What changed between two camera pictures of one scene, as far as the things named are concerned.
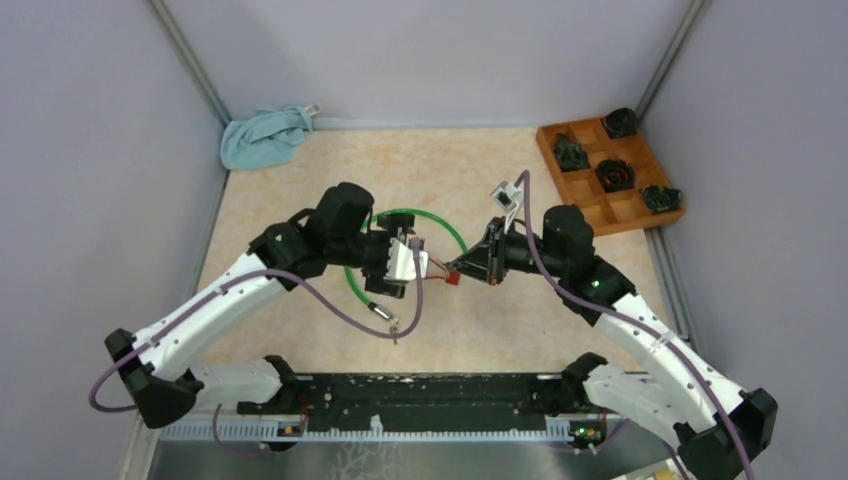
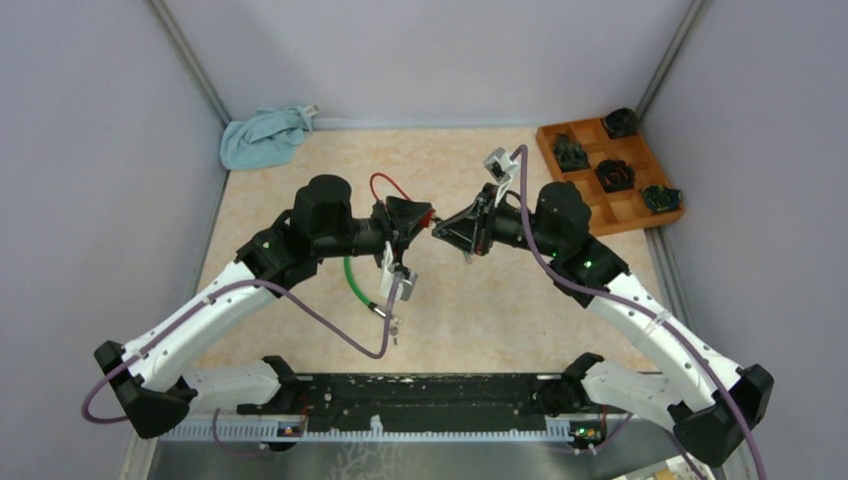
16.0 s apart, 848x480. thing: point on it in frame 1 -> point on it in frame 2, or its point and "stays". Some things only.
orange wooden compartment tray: x=603 y=177 stays
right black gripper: x=487 y=260 -> x=472 y=227
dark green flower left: x=571 y=156 stays
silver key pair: x=393 y=329 stays
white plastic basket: x=666 y=470 stays
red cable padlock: x=452 y=277 -> x=404 y=212
